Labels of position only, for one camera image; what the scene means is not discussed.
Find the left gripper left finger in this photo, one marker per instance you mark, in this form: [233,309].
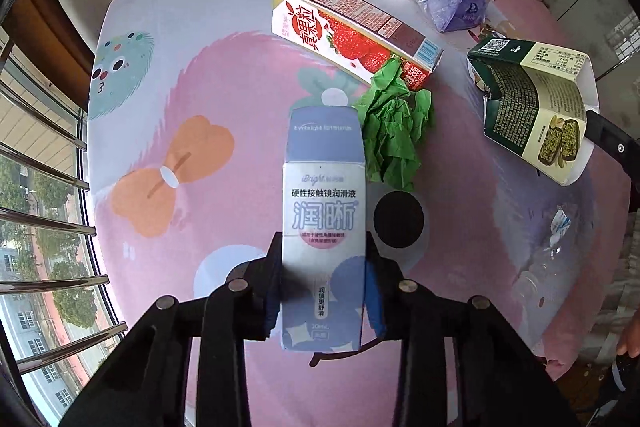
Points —
[244,308]

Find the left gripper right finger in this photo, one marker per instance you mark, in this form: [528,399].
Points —
[403,310]

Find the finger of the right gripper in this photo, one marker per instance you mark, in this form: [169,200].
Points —
[615,142]

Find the blue eye drop box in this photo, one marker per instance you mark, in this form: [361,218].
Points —
[324,234]

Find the clear plastic wrapper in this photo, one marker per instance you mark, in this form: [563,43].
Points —
[554,262]

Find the green snack box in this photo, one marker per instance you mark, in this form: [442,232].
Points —
[536,96]

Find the green crumpled paper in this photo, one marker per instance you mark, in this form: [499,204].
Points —
[393,121]

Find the purple plastic bag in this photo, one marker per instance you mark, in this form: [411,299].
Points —
[453,15]

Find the cartoon print bed sheet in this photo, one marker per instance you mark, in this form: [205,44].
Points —
[189,107]

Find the window metal railing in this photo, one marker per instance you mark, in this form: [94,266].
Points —
[55,311]

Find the strawberry milk carton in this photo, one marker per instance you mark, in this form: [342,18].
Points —
[357,36]

